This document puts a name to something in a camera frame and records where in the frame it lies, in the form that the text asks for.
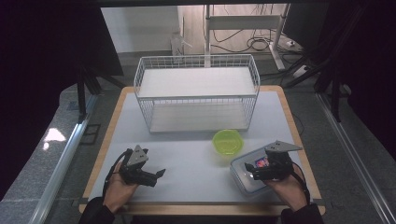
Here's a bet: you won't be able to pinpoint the aluminium rail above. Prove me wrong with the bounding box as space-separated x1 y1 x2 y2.
315 92 396 224
28 92 99 224

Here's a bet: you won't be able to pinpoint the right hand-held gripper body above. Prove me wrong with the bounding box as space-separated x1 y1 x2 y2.
252 140 304 182

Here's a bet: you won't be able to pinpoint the clear plastic bottle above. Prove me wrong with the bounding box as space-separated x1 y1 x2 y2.
170 31 193 57

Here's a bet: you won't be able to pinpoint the black metal stand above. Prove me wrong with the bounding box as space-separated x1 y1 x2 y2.
76 62 126 123
313 60 344 123

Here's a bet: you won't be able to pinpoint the green round plastic bowl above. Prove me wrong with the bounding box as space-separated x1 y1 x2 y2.
211 129 245 159

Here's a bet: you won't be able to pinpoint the white wire shelf rack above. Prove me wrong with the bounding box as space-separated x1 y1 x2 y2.
133 53 262 134

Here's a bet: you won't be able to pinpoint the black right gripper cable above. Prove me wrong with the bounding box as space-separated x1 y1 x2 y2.
291 161 311 205

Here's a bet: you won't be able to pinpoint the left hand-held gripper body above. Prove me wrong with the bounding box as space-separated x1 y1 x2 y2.
120 144 158 188

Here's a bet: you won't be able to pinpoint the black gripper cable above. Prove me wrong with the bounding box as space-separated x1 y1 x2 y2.
291 161 311 205
103 148 134 198

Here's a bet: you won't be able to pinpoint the person's left hand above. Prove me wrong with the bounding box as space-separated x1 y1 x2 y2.
103 161 140 215

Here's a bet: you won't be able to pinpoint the clear lidded food container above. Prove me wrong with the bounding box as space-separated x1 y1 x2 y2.
229 145 301 197

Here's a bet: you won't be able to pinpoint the black curtain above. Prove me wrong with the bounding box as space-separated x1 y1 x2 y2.
0 0 124 201
282 0 396 152

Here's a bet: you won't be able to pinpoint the grey table mat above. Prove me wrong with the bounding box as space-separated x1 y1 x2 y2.
88 91 304 205

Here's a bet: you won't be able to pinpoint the person's right hand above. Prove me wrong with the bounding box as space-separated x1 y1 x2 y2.
264 163 309 213

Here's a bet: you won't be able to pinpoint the black floor cables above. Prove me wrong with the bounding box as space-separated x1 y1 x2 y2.
210 28 283 54

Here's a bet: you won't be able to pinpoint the white power strip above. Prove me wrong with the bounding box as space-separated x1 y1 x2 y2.
291 63 311 79

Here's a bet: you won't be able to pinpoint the white metal desk frame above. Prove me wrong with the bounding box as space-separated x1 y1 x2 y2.
204 3 291 71

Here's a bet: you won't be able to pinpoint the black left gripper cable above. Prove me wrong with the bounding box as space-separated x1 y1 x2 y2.
103 148 134 198

